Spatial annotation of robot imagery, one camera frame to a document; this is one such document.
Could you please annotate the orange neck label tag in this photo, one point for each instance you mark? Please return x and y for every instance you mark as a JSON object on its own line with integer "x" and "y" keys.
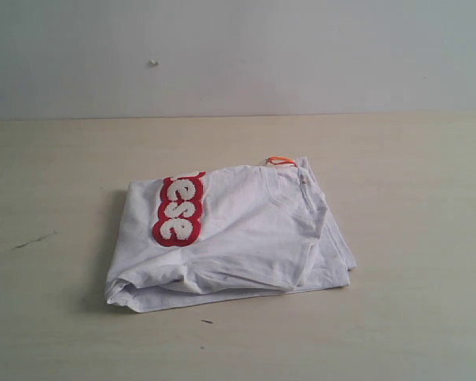
{"x": 280, "y": 160}

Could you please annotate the white t-shirt red lettering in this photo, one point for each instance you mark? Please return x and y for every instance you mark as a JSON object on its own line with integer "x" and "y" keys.
{"x": 237, "y": 232}

